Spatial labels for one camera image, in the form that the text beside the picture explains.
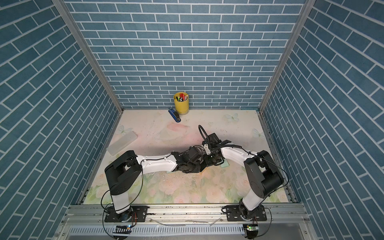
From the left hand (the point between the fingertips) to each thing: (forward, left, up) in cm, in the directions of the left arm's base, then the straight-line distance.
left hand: (203, 171), depth 87 cm
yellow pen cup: (+46, +15, +12) cm, 50 cm away
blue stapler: (+42, +21, +3) cm, 47 cm away
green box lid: (-3, -10, +16) cm, 20 cm away
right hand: (+5, -2, 0) cm, 5 cm away
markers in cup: (+53, +15, +12) cm, 56 cm away
